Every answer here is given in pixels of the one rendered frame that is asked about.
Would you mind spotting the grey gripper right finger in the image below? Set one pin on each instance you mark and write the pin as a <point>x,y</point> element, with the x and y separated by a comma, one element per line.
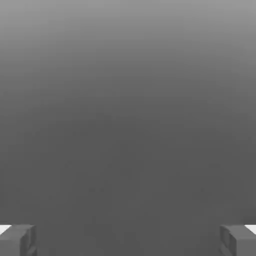
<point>240,242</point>

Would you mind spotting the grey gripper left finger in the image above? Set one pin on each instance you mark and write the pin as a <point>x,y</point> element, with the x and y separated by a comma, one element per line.
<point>16,242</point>

